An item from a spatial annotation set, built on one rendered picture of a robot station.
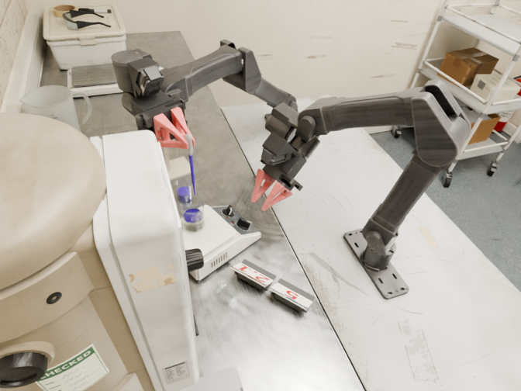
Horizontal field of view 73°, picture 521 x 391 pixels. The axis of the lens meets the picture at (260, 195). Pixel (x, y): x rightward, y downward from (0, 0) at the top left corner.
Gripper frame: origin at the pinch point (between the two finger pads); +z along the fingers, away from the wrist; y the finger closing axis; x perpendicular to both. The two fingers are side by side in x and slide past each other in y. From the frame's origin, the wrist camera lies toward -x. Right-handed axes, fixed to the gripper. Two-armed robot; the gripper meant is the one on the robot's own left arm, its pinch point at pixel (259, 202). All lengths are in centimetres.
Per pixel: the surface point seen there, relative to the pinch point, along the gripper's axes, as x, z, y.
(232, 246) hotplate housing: -0.2, 11.6, 1.3
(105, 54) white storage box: 16, -5, -110
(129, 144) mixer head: -59, -4, 24
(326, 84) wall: 143, -80, -91
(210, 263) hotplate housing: -4.0, 17.0, 1.4
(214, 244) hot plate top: -5.4, 12.9, 0.1
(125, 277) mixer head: -59, 1, 29
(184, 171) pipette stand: 9.9, 7.8, -32.4
